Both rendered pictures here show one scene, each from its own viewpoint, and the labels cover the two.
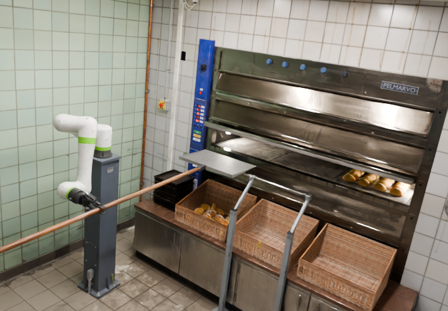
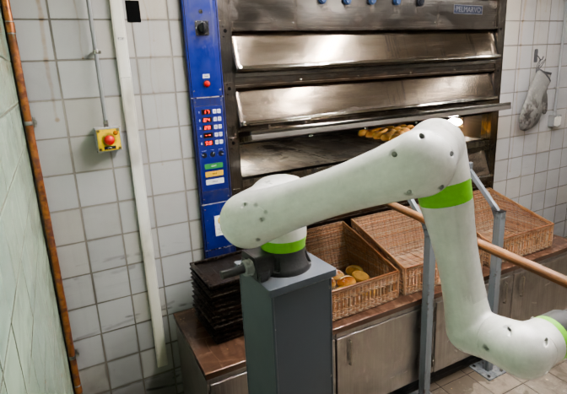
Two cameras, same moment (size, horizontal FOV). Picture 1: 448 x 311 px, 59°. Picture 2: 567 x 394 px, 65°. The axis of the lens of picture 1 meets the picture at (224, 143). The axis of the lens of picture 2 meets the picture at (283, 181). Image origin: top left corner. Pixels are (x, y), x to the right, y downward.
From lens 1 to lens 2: 309 cm
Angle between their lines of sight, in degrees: 58
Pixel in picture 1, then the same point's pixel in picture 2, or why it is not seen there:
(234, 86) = (271, 55)
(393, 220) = (477, 160)
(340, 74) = (414, 4)
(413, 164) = (490, 91)
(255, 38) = not seen: outside the picture
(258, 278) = not seen: hidden behind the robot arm
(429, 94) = (489, 11)
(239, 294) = (438, 351)
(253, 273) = not seen: hidden behind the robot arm
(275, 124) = (347, 98)
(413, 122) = (484, 45)
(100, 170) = (328, 297)
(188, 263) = (353, 380)
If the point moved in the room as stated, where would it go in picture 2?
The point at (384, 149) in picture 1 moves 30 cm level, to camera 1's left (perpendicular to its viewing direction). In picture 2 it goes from (464, 85) to (456, 89)
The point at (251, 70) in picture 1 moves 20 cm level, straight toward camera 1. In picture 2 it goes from (294, 18) to (330, 14)
